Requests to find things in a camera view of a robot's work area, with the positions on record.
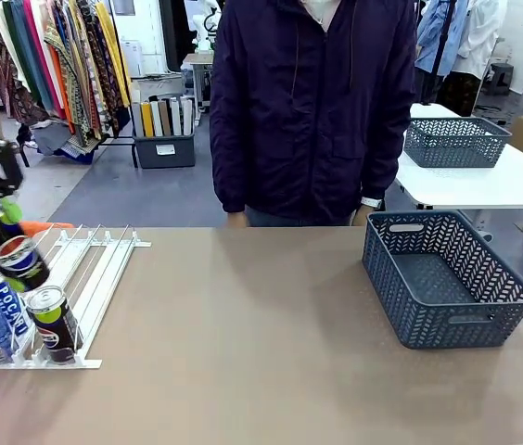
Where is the grey plastic stool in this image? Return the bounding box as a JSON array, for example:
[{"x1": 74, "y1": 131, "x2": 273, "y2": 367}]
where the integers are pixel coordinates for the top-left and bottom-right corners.
[{"x1": 480, "y1": 62, "x2": 516, "y2": 97}]

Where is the blue-grey plastic basket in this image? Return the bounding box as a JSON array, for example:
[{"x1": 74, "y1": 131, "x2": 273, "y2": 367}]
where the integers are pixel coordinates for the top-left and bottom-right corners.
[
  {"x1": 362, "y1": 210, "x2": 523, "y2": 350},
  {"x1": 403, "y1": 117, "x2": 513, "y2": 169}
]

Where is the white wire can dispenser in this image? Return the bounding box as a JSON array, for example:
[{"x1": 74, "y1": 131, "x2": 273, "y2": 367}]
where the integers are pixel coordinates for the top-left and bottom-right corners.
[{"x1": 0, "y1": 223, "x2": 153, "y2": 371}]

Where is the white fabric roll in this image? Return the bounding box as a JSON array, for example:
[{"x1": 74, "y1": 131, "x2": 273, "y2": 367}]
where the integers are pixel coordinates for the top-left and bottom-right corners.
[
  {"x1": 131, "y1": 102, "x2": 145, "y2": 138},
  {"x1": 170, "y1": 98, "x2": 183, "y2": 137},
  {"x1": 180, "y1": 96, "x2": 195, "y2": 136},
  {"x1": 149, "y1": 100, "x2": 164, "y2": 137}
]

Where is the cloth pile on floor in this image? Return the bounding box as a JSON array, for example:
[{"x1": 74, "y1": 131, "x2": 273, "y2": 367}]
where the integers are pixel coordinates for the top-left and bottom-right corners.
[{"x1": 31, "y1": 119, "x2": 101, "y2": 164}]

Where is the clothes rack with colourful garments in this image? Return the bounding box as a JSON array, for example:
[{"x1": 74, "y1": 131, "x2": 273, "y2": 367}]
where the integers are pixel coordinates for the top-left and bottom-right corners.
[{"x1": 0, "y1": 0, "x2": 134, "y2": 157}]

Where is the grey plastic storage bin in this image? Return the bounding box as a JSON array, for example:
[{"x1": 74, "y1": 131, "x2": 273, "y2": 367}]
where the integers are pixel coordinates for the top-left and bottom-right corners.
[{"x1": 132, "y1": 133, "x2": 197, "y2": 170}]

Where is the white hanging coat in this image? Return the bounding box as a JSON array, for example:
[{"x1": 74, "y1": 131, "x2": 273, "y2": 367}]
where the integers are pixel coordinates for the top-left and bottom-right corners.
[{"x1": 450, "y1": 0, "x2": 509, "y2": 81}]

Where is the grey work table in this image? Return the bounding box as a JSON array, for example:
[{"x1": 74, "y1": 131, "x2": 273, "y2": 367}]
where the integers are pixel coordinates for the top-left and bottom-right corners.
[{"x1": 181, "y1": 52, "x2": 216, "y2": 114}]

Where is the light blue hanging shirt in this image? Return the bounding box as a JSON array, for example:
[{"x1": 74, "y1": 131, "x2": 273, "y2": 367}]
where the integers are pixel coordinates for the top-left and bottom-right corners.
[{"x1": 415, "y1": 0, "x2": 472, "y2": 78}]

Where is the white table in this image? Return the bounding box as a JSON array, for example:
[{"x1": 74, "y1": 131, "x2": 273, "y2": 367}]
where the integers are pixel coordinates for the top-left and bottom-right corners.
[{"x1": 393, "y1": 102, "x2": 523, "y2": 210}]

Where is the person in dark purple jacket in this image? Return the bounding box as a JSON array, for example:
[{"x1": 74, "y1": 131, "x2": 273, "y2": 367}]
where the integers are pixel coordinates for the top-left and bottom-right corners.
[{"x1": 209, "y1": 0, "x2": 418, "y2": 228}]

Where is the dark patterned skirt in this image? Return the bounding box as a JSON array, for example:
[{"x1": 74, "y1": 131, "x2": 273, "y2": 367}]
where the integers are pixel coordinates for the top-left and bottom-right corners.
[{"x1": 440, "y1": 71, "x2": 483, "y2": 118}]

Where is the yellow fabric roll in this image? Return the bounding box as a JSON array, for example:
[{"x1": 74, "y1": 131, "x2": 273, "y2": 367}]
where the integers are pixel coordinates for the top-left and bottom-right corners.
[{"x1": 140, "y1": 101, "x2": 156, "y2": 138}]

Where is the black stand pole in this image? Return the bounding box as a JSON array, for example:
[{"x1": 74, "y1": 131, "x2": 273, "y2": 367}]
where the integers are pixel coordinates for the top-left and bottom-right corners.
[{"x1": 429, "y1": 0, "x2": 458, "y2": 106}]

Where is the white air purifier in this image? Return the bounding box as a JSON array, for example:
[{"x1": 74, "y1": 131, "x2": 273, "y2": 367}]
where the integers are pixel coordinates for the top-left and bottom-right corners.
[{"x1": 119, "y1": 39, "x2": 145, "y2": 79}]

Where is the person's left hand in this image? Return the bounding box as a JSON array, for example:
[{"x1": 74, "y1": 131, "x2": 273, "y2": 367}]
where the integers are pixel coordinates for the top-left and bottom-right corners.
[{"x1": 351, "y1": 205, "x2": 379, "y2": 228}]

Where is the brown fabric roll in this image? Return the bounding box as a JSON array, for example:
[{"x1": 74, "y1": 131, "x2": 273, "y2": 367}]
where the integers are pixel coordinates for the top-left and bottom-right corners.
[{"x1": 158, "y1": 99, "x2": 172, "y2": 137}]

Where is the orange cloth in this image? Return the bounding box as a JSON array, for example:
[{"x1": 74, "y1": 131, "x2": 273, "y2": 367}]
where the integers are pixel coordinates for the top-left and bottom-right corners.
[{"x1": 0, "y1": 221, "x2": 75, "y2": 298}]

